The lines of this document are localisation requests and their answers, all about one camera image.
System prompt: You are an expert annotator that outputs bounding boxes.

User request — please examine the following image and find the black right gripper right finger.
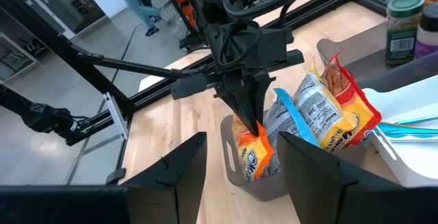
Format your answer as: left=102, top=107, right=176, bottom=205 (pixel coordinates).
left=276, top=131, right=438, bottom=224

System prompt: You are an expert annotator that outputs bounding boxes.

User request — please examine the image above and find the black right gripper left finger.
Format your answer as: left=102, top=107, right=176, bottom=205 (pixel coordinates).
left=123, top=131, right=208, bottom=224

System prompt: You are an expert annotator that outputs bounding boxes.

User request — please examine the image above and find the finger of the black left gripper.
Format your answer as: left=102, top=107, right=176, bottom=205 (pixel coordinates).
left=215, top=76, right=261, bottom=138
left=256, top=72, right=276, bottom=122

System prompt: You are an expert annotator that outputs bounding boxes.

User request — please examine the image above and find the orange Maruchan ramen packet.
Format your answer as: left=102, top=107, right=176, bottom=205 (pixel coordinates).
left=231, top=114, right=276, bottom=184

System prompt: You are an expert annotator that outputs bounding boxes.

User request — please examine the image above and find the yellow Maruchan ramen packet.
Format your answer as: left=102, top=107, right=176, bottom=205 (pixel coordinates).
left=294, top=62, right=360, bottom=153

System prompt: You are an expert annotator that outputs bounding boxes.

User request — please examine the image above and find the red Maruchan ramen packet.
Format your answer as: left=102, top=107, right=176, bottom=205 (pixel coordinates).
left=320, top=52, right=383, bottom=148

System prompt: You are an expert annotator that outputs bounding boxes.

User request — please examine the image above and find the silver spoon striped blue handle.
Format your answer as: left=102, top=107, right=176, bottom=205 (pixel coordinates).
left=378, top=124, right=438, bottom=140

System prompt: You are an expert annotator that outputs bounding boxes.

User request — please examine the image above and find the green spice jar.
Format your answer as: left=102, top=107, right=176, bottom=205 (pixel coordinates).
left=385, top=0, right=426, bottom=67

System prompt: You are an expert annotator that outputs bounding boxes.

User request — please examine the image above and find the purple-labelled spice jar black lid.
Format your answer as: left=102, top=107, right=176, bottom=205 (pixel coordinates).
left=413, top=3, right=438, bottom=60

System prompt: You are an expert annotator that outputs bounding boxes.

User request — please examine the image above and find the white plastic bin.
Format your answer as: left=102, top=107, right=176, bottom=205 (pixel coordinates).
left=362, top=75, right=438, bottom=188

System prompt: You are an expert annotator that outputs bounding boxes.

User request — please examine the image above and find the person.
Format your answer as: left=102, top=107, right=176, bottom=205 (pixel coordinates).
left=99, top=0, right=162, bottom=37

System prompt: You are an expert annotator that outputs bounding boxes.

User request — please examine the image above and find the black aluminium table frame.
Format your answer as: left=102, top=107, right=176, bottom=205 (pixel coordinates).
left=0, top=0, right=422, bottom=186

